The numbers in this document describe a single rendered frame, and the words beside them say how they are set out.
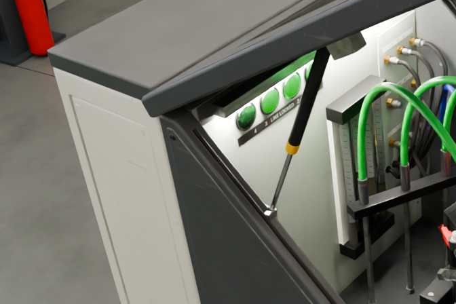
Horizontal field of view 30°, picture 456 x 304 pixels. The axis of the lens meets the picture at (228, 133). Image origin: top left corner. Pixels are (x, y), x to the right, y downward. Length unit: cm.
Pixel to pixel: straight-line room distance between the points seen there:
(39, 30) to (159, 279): 359
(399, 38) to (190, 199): 60
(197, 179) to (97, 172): 31
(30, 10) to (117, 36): 356
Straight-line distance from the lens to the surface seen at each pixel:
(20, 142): 438
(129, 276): 174
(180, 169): 137
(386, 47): 172
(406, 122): 160
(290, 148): 118
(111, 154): 152
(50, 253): 356
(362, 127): 154
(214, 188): 133
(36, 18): 509
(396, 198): 168
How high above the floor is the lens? 211
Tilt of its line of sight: 31 degrees down
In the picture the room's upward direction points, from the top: 10 degrees counter-clockwise
